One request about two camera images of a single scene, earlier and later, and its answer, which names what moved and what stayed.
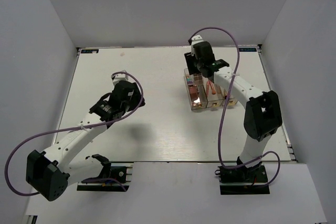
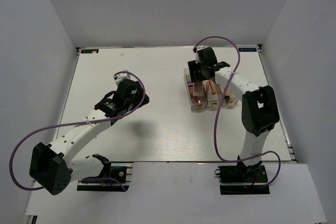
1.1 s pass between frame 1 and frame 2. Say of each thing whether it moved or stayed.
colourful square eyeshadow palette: stayed
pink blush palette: moved
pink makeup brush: stayed
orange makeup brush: stayed
